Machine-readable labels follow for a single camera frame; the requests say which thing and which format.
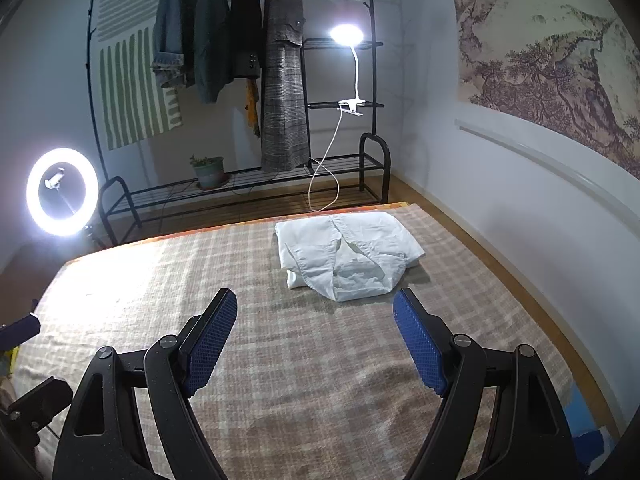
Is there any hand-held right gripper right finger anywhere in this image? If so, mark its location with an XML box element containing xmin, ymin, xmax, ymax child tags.
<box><xmin>392</xmin><ymin>287</ymin><xmax>583</xmax><ymax>480</ymax></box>

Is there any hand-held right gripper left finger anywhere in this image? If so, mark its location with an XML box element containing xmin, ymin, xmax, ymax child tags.
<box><xmin>52</xmin><ymin>287</ymin><xmax>238</xmax><ymax>480</ymax></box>

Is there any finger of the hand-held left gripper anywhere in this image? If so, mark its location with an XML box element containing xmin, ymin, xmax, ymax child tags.
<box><xmin>0</xmin><ymin>377</ymin><xmax>74</xmax><ymax>443</ymax></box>
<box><xmin>0</xmin><ymin>312</ymin><xmax>42</xmax><ymax>354</ymax></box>

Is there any white shirt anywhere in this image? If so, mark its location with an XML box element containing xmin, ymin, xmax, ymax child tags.
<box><xmin>274</xmin><ymin>211</ymin><xmax>426</xmax><ymax>303</ymax></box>

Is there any black metal clothes rack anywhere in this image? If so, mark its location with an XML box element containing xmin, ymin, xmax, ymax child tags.
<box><xmin>85</xmin><ymin>0</ymin><xmax>416</xmax><ymax>248</ymax></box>

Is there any beige plaid blanket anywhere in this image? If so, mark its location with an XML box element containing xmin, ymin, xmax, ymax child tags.
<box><xmin>10</xmin><ymin>202</ymin><xmax>576</xmax><ymax>480</ymax></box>

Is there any potted plant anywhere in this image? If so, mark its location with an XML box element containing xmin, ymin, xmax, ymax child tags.
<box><xmin>189</xmin><ymin>154</ymin><xmax>227</xmax><ymax>191</ymax></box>

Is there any blue cloth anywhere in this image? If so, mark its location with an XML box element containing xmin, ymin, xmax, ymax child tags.
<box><xmin>570</xmin><ymin>390</ymin><xmax>613</xmax><ymax>461</ymax></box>

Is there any orange scarf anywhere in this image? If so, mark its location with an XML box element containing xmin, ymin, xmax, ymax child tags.
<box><xmin>244</xmin><ymin>77</ymin><xmax>262</xmax><ymax>138</ymax></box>

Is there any grey plaid coat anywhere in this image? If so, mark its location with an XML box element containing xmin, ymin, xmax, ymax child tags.
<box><xmin>260</xmin><ymin>0</ymin><xmax>311</xmax><ymax>173</ymax></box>

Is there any dark green jacket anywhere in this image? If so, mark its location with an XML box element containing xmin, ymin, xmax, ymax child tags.
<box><xmin>194</xmin><ymin>0</ymin><xmax>233</xmax><ymax>105</ymax></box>

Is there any white clip lamp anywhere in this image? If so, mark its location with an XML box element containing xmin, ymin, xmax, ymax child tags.
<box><xmin>329</xmin><ymin>24</ymin><xmax>367</xmax><ymax>116</ymax></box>

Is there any denim jacket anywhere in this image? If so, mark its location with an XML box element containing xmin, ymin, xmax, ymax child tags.
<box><xmin>151</xmin><ymin>0</ymin><xmax>201</xmax><ymax>90</ymax></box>

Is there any black jacket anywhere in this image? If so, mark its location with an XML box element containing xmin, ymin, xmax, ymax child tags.
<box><xmin>229</xmin><ymin>0</ymin><xmax>265</xmax><ymax>78</ymax></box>

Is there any ring light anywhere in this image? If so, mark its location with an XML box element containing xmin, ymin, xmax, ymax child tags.
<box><xmin>26</xmin><ymin>147</ymin><xmax>100</xmax><ymax>248</ymax></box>

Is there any white wall rail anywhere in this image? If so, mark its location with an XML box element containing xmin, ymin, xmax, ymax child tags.
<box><xmin>454</xmin><ymin>117</ymin><xmax>640</xmax><ymax>208</ymax></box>

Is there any white lamp cable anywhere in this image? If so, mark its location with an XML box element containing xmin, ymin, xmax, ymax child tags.
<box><xmin>307</xmin><ymin>110</ymin><xmax>346</xmax><ymax>213</ymax></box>

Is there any green striped wall hanging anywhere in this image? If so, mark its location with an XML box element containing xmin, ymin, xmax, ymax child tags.
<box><xmin>95</xmin><ymin>0</ymin><xmax>183</xmax><ymax>151</ymax></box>

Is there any landscape wall painting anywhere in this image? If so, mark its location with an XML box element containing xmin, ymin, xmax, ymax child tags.
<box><xmin>447</xmin><ymin>0</ymin><xmax>640</xmax><ymax>181</ymax></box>

